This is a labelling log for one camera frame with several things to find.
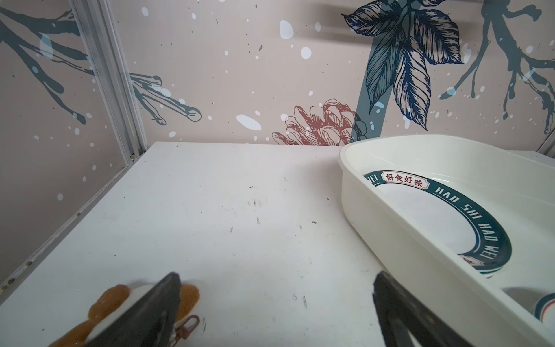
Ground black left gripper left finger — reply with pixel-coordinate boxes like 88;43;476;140
85;272;181;347

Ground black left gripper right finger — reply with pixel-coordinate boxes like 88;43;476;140
373;271;471;346

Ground green rim plate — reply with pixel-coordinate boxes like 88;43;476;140
364;170;513;277

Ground orange sunburst plate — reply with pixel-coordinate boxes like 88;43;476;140
530;293;555;331

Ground white plastic bin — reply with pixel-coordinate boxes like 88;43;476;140
339;135;554;346

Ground brown cookies pile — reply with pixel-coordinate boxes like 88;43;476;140
51;283;200;346

